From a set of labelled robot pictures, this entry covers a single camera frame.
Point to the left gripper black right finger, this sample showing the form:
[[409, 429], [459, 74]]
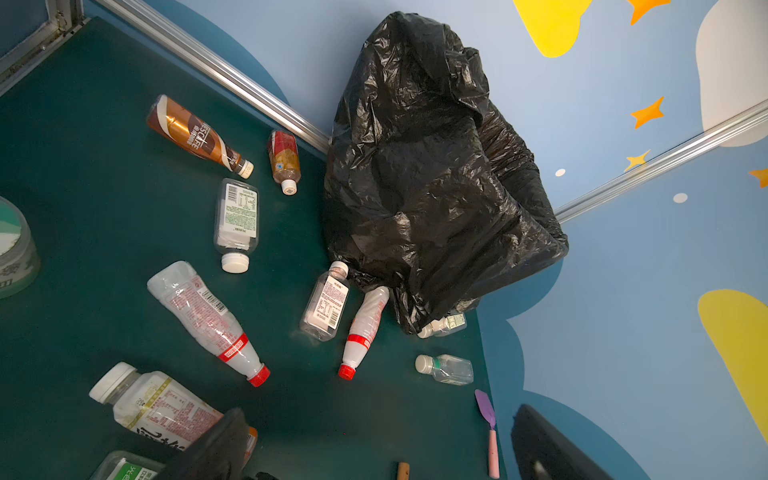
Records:
[[542, 452]]

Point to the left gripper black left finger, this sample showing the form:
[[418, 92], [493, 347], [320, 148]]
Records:
[[220, 453]]

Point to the orange juice bottle white cap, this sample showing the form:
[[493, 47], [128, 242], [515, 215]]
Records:
[[155, 406]]

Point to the clear bottle red cap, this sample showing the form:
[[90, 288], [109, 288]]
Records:
[[183, 292]]

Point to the black bin bag bin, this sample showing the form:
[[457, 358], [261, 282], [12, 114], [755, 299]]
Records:
[[428, 190]]

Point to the lime label clear bottle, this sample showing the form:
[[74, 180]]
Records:
[[123, 465]]

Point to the clear bottle green band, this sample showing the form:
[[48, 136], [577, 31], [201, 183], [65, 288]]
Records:
[[446, 369]]

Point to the clear bottle green white label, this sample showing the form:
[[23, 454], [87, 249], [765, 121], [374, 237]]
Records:
[[443, 327]]

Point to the clear flat white label bottle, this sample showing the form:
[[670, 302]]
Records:
[[326, 304]]

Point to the white red label bottle upright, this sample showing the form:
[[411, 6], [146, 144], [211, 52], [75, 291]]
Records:
[[363, 331]]

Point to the small clear white label bottle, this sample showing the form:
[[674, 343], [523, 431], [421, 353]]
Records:
[[236, 229]]

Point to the green white lidded can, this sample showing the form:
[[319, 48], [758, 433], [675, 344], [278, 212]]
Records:
[[20, 262]]

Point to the brown tea bottle back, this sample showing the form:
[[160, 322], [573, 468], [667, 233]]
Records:
[[284, 161]]

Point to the brown label bottle lying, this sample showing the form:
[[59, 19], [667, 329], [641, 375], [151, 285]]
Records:
[[180, 126]]

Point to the purple spatula pink handle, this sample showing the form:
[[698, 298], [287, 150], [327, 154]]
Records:
[[488, 413]]

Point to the blue garden fork wooden handle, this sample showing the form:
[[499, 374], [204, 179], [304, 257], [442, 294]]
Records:
[[403, 471]]

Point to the aluminium back frame rail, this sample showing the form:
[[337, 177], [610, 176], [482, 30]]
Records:
[[153, 24]]

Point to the right aluminium frame post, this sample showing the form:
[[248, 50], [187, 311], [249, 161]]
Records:
[[697, 146]]

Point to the aluminium frame post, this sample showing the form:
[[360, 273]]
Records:
[[697, 146], [31, 30]]

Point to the left aluminium frame post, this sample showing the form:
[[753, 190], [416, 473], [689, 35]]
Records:
[[31, 30]]

